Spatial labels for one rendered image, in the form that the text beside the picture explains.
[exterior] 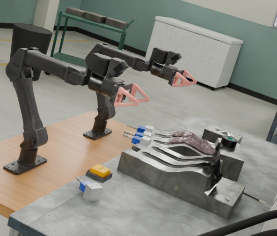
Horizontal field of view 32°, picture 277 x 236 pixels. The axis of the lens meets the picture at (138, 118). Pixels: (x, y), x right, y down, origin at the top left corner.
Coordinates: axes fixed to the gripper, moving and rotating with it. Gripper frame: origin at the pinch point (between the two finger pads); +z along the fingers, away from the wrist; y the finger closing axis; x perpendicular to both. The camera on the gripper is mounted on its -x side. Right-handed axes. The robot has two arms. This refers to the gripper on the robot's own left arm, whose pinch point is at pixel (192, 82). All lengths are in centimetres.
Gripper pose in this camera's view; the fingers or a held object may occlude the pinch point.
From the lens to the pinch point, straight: 217.0
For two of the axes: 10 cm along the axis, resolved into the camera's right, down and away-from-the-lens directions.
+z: 8.8, 3.6, -3.1
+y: 3.8, -1.7, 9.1
